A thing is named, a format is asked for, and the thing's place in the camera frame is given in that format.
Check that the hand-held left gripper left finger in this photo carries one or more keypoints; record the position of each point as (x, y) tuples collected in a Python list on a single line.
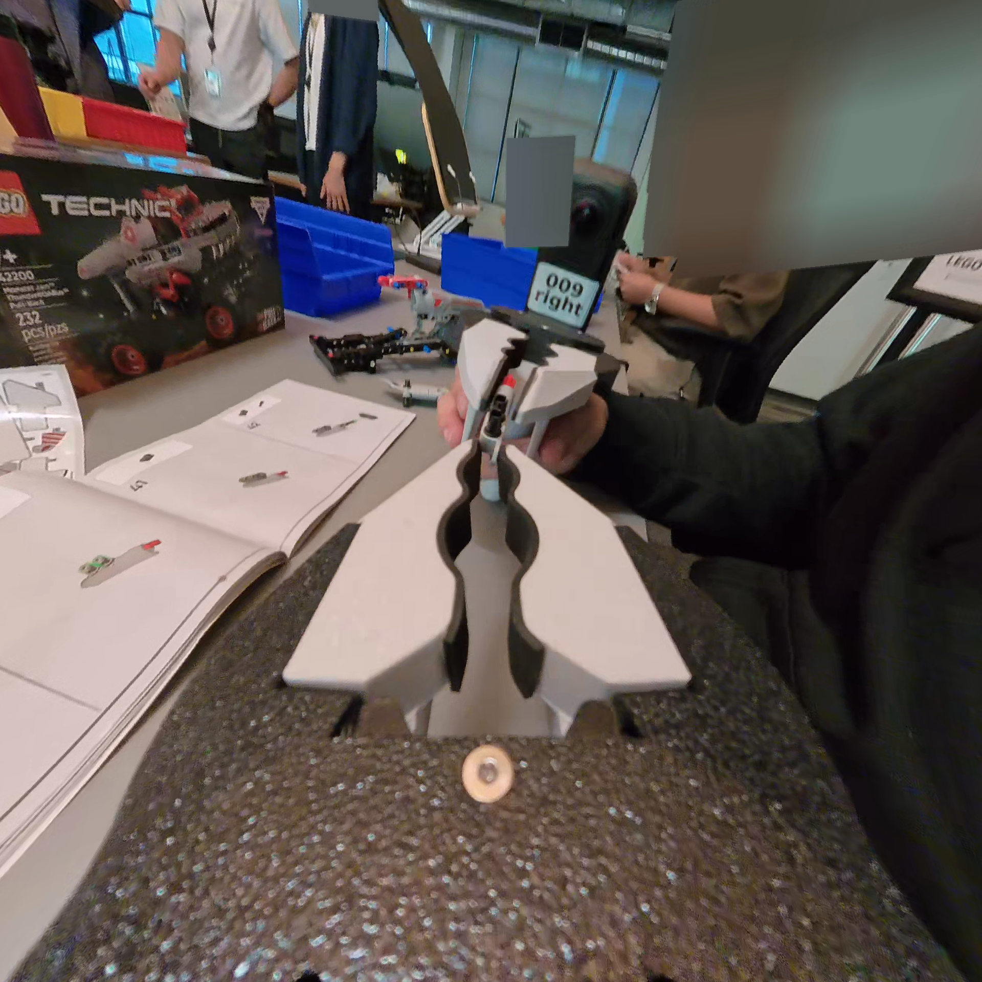
[(368, 614)]

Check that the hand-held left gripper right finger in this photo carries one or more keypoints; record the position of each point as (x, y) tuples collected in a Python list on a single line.
[(598, 614)]

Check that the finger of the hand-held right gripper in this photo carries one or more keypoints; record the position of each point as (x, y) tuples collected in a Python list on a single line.
[(483, 360), (560, 387)]

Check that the grey toy piece red tip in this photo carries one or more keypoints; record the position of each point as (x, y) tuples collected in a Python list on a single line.
[(497, 406)]

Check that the person's right forearm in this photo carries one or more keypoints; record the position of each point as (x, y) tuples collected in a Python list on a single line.
[(729, 476)]

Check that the person's right hand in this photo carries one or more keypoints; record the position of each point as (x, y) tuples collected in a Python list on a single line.
[(575, 437)]

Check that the grey toy blade piece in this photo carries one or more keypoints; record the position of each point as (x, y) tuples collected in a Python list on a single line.
[(414, 391)]

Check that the black toy chassis assembly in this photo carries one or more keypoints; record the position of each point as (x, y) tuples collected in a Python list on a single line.
[(383, 345)]

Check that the large blue plastic bin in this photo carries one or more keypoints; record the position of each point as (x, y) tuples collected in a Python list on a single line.
[(330, 261)]

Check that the open instruction booklet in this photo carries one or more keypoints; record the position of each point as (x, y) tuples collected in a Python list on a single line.
[(153, 614)]

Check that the black chair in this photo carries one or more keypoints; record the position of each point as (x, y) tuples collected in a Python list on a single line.
[(813, 330)]

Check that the black toy set box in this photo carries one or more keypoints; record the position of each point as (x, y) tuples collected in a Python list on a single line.
[(153, 253)]

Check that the framed sign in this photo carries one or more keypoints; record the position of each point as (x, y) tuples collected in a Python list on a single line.
[(951, 276)]

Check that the toy sticker sheet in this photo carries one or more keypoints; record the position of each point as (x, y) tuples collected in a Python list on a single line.
[(38, 414)]

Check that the red plastic bin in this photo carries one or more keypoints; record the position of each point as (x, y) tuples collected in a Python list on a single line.
[(134, 126)]

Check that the yellow plastic bin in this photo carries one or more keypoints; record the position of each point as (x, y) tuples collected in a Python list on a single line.
[(60, 113)]

